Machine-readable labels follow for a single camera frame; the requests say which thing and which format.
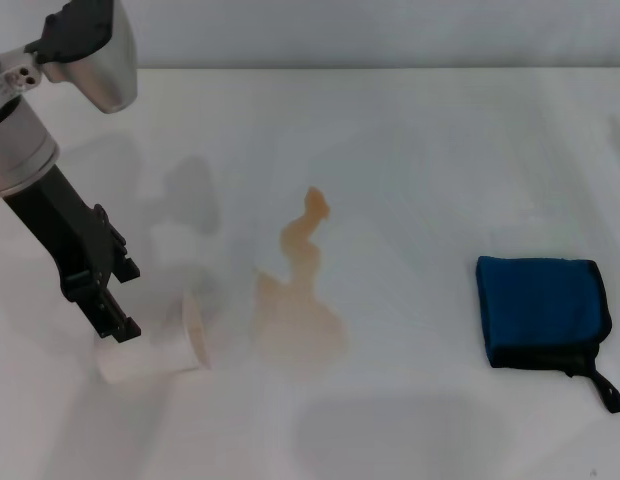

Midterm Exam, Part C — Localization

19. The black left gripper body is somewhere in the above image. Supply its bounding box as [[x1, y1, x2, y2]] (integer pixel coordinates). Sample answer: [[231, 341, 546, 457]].
[[3, 165, 128, 304]]

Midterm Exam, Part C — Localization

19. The white paper cup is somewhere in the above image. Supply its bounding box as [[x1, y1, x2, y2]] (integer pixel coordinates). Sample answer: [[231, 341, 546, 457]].
[[92, 289, 214, 385]]

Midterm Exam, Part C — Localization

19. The blue rag with black trim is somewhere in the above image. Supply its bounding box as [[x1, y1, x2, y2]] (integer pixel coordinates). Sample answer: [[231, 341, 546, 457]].
[[475, 255, 620, 415]]

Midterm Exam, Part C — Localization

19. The brown water stain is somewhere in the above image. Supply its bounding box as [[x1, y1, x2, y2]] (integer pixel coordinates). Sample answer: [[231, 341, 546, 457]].
[[250, 185, 350, 369]]

